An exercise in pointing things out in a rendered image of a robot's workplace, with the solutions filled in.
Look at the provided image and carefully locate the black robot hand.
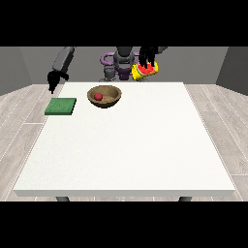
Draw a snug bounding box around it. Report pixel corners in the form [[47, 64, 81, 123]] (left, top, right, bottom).
[[46, 69, 70, 95], [138, 46, 160, 71]]

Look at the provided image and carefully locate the yellow cup with melon print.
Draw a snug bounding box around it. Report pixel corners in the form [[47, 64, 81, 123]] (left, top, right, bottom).
[[131, 60, 160, 81]]

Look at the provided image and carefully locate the green square pad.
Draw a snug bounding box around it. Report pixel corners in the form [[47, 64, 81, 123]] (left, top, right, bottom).
[[44, 97, 78, 116]]

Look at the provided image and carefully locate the brown wooden bowl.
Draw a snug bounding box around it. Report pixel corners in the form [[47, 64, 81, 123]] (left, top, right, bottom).
[[86, 84, 123, 109]]

